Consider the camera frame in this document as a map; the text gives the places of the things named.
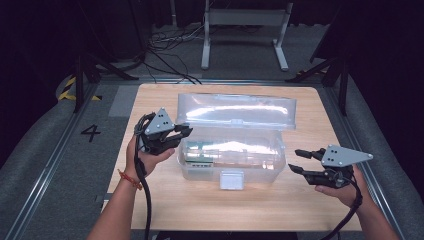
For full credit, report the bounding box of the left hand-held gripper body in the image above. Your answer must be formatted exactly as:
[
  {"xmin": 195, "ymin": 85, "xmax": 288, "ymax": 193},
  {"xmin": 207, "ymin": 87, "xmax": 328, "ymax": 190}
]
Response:
[{"xmin": 133, "ymin": 107, "xmax": 184, "ymax": 156}]

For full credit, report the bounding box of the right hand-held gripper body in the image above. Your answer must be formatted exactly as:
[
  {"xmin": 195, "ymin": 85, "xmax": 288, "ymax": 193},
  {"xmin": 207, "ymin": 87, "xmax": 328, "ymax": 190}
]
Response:
[{"xmin": 305, "ymin": 143, "xmax": 374, "ymax": 190}]

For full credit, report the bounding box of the green and white carton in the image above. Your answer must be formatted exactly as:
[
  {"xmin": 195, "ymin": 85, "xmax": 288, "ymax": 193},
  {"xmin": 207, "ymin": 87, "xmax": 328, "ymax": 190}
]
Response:
[{"xmin": 184, "ymin": 139, "xmax": 216, "ymax": 168}]

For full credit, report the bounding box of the clear plastic storage box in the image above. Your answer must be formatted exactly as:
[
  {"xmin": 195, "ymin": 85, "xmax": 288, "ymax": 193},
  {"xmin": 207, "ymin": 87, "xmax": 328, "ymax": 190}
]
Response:
[{"xmin": 175, "ymin": 92, "xmax": 298, "ymax": 192}]

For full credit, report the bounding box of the person's right hand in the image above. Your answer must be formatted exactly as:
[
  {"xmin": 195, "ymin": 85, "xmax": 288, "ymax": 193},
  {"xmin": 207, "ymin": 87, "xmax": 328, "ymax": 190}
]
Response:
[{"xmin": 314, "ymin": 164, "xmax": 372, "ymax": 210}]

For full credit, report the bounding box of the person's left hand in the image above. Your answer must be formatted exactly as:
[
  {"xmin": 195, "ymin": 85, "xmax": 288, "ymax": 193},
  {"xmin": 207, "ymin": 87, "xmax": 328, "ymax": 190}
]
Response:
[{"xmin": 124, "ymin": 134, "xmax": 176, "ymax": 183}]

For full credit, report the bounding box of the black metal stand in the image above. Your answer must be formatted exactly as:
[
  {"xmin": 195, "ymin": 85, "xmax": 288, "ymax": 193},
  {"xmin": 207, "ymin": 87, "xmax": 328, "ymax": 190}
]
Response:
[
  {"xmin": 284, "ymin": 49, "xmax": 350, "ymax": 118},
  {"xmin": 73, "ymin": 49, "xmax": 140, "ymax": 114}
]

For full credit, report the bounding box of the yellow and black floor tape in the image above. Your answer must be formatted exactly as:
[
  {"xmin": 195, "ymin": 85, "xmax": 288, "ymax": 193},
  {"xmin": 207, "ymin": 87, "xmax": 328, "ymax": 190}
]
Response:
[{"xmin": 57, "ymin": 75, "xmax": 103, "ymax": 102}]

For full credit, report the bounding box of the white metal pole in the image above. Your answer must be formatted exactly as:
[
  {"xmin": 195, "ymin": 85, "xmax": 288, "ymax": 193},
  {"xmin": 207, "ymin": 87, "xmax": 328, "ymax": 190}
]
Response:
[{"xmin": 169, "ymin": 0, "xmax": 178, "ymax": 28}]

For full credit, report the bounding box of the white metal stand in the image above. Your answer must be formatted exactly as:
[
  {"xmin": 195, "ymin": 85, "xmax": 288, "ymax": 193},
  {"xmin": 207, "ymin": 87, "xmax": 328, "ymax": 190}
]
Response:
[{"xmin": 200, "ymin": 0, "xmax": 295, "ymax": 73}]

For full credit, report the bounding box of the metal floor rail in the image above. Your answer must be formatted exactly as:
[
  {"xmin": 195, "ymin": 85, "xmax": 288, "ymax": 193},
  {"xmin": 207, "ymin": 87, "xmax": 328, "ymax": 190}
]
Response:
[
  {"xmin": 323, "ymin": 83, "xmax": 406, "ymax": 240},
  {"xmin": 3, "ymin": 83, "xmax": 100, "ymax": 240}
]

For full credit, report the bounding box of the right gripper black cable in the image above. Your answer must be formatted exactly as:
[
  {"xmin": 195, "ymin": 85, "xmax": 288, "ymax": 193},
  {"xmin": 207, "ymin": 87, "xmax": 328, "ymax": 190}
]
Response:
[{"xmin": 319, "ymin": 175, "xmax": 364, "ymax": 240}]

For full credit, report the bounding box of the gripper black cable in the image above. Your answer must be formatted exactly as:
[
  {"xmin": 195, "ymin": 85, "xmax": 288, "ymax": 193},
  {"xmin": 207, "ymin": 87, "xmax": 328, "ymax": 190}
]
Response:
[
  {"xmin": 133, "ymin": 113, "xmax": 154, "ymax": 240},
  {"xmin": 319, "ymin": 175, "xmax": 364, "ymax": 240}
]

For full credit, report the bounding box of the red string bracelet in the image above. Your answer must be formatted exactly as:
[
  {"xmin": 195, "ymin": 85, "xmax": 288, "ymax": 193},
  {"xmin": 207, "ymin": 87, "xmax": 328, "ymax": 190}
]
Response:
[{"xmin": 117, "ymin": 168, "xmax": 144, "ymax": 192}]

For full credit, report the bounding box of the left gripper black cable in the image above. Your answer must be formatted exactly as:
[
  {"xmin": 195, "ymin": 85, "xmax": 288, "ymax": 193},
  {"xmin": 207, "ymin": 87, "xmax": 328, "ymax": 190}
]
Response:
[{"xmin": 133, "ymin": 113, "xmax": 154, "ymax": 240}]

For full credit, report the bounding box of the bundle of floor cables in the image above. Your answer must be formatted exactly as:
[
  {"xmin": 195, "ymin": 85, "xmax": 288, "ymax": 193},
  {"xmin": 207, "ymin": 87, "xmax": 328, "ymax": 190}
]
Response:
[{"xmin": 143, "ymin": 23, "xmax": 205, "ymax": 86}]

